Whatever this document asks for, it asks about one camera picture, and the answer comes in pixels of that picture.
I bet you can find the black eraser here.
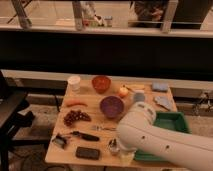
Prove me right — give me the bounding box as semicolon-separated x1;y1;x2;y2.
75;147;100;160

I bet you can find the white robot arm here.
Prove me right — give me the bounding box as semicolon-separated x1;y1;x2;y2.
116;102;213;171

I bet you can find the purple bowl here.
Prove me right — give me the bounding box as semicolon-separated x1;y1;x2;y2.
100;96;124;118

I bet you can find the red bowl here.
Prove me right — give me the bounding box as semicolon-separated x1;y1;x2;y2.
92;75;111;94

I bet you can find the small metal cup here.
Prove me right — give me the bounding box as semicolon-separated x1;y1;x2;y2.
108;139;120;155

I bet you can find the green plastic tray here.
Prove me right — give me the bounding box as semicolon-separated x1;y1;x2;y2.
134;112;191;162

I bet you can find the blue mug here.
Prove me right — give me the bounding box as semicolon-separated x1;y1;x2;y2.
132;90;145;103

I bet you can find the orange apple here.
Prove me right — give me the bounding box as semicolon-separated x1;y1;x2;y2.
118;87;129;98

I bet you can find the grey blue cloth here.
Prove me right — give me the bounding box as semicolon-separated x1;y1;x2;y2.
154;96;172;111

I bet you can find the bunch of dark grapes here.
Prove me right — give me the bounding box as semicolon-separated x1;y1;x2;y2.
63;110;91;127

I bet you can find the black binder clip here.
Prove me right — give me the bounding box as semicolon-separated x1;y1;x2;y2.
52;134;67;149

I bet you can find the orange carrot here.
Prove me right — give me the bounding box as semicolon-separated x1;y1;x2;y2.
65;100;88;107

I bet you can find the blue sponge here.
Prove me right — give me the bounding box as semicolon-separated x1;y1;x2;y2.
152;83;169;92

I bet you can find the white plastic cup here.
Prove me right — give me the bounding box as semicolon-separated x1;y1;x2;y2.
67;75;81;92

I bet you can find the black chair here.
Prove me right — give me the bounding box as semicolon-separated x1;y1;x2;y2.
0;71;35;171

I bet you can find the black handled peeler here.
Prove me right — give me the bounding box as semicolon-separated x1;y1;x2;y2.
70;131;100;141

